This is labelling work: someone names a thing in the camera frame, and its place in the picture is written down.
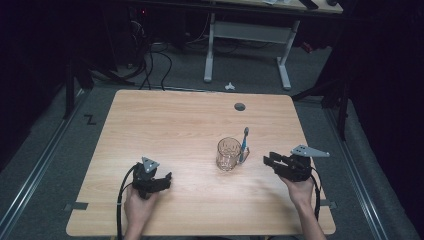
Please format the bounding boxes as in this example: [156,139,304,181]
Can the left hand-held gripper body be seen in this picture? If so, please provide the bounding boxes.
[131,156,162,201]

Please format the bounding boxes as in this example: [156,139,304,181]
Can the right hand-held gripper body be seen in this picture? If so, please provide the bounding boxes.
[273,144,331,183]

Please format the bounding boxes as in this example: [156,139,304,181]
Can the blue grey toothbrush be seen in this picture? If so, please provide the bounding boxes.
[238,126,250,165]

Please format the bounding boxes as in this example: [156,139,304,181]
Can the clear glass mug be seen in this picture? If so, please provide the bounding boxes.
[215,136,251,173]

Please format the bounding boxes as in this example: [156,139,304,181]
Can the person's right hand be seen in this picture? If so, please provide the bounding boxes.
[279,174,316,210]

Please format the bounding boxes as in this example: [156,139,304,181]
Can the grey tape strip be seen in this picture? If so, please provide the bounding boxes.
[319,198,338,210]
[62,201,90,212]

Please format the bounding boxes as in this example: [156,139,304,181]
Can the black metal stand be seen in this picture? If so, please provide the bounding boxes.
[290,63,351,142]
[62,54,136,120]

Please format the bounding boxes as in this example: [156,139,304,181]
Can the white-framed desk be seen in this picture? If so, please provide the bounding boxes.
[126,0,344,92]

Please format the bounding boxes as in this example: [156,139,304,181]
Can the dark computer tower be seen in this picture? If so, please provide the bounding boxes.
[127,5,152,66]

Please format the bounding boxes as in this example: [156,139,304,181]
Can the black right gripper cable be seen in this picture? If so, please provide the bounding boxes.
[309,165,322,222]

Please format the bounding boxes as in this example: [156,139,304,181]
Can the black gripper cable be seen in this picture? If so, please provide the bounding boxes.
[309,165,322,222]
[115,163,138,240]

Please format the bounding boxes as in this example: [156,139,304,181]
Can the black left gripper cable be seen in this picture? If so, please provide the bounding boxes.
[115,163,138,240]

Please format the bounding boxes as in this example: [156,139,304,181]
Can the metal floor rail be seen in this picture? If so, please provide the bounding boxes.
[0,87,88,232]
[323,107,390,240]

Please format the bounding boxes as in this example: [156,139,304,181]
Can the black floor cables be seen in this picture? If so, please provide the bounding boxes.
[126,19,174,92]

